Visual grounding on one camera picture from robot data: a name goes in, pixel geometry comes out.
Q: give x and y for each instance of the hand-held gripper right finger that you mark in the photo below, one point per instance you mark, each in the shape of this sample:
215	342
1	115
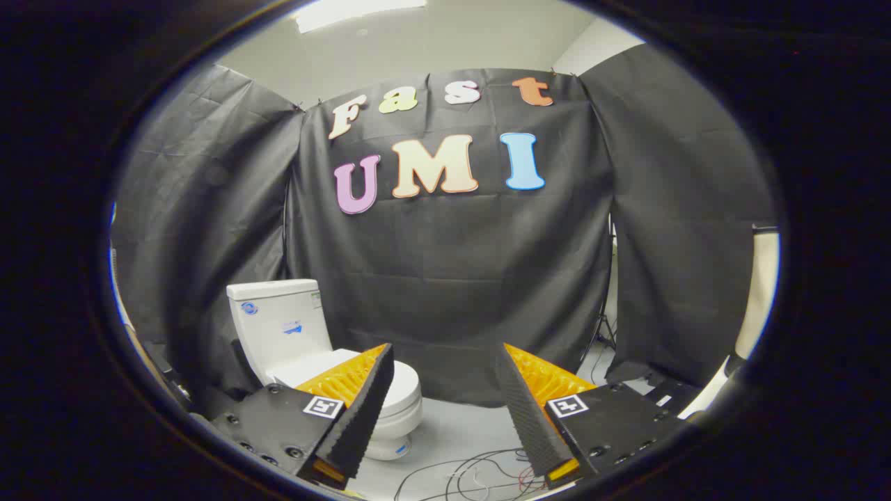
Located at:
525	417

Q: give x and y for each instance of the white toilet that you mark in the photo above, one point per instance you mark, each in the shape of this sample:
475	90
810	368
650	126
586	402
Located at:
278	327

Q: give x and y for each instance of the white toilet lid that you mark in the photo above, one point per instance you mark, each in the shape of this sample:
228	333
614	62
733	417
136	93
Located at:
404	390

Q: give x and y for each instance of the ceiling light panel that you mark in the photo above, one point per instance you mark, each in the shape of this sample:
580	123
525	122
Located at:
348	10

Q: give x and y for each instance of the black backdrop cloth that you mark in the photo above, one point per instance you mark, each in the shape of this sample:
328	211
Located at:
452	278

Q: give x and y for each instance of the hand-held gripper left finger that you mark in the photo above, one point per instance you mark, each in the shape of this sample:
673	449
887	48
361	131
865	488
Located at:
362	417

